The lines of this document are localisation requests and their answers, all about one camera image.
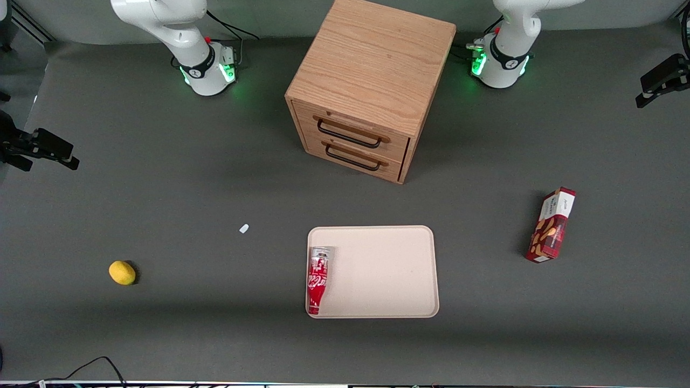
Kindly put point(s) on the wooden drawer front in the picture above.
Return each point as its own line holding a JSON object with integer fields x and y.
{"x": 399, "y": 145}
{"x": 312, "y": 141}

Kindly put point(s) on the yellow lemon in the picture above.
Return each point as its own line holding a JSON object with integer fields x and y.
{"x": 122, "y": 272}

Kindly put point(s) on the crushed red soda can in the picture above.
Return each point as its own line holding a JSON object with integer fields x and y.
{"x": 317, "y": 280}

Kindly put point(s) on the red cookie box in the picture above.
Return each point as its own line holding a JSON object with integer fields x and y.
{"x": 550, "y": 229}

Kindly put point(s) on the black frame rail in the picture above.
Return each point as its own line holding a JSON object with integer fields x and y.
{"x": 31, "y": 22}

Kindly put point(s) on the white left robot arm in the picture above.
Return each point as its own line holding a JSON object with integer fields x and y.
{"x": 509, "y": 37}

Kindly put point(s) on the beige rectangular tray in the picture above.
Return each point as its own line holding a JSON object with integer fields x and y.
{"x": 383, "y": 272}

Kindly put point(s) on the oak wooden drawer cabinet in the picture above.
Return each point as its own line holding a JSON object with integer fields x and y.
{"x": 377, "y": 59}

